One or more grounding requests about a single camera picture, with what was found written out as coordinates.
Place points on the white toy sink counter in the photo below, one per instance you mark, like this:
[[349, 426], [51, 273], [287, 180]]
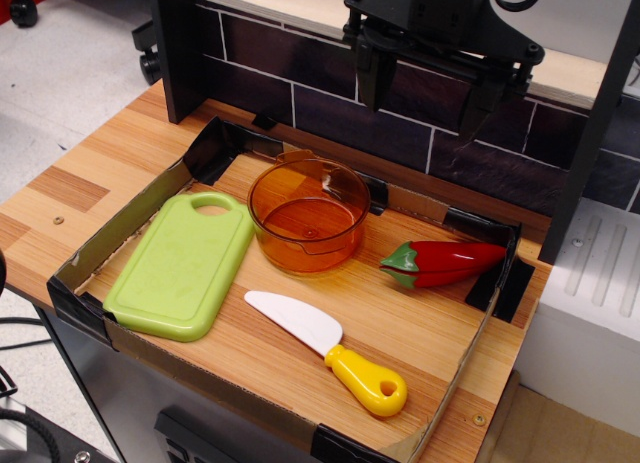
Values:
[[582, 347]]

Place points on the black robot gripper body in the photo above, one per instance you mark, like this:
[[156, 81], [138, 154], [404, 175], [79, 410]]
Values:
[[466, 39]]

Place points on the black caster wheel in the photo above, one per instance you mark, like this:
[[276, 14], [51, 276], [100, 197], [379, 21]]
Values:
[[23, 13]]

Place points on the red toy chili pepper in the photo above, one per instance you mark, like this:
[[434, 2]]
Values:
[[423, 264]]

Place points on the dark brick pattern backsplash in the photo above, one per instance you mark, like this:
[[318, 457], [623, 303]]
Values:
[[522, 154]]

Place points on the orange transparent plastic pot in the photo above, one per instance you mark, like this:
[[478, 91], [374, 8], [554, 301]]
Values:
[[308, 211]]

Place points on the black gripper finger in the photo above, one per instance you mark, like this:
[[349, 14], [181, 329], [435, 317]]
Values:
[[483, 99], [375, 70]]

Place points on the yellow handled white toy knife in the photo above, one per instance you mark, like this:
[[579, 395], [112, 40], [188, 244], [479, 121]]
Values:
[[380, 390]]

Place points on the black oven door handle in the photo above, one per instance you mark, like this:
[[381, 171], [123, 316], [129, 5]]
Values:
[[187, 441]]

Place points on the green plastic cutting board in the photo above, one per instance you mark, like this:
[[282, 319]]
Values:
[[177, 278]]

